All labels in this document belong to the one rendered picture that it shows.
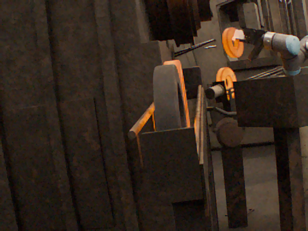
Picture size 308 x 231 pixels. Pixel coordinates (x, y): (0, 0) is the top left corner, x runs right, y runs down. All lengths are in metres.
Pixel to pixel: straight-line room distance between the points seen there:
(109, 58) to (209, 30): 3.24
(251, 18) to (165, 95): 3.62
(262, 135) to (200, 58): 1.00
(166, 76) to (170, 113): 0.06
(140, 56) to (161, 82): 0.69
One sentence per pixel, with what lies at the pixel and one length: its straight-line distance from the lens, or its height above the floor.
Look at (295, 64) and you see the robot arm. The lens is 2.15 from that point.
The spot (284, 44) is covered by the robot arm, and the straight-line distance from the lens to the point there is 2.07.
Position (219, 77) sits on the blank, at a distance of 2.23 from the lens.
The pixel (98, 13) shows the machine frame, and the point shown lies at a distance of 1.34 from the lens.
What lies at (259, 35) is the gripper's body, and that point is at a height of 0.92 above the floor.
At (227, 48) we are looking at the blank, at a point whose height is 0.88.
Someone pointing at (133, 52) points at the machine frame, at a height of 0.84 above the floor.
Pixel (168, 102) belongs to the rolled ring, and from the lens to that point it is 0.63.
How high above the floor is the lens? 0.74
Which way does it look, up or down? 4 degrees down
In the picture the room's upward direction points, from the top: 8 degrees counter-clockwise
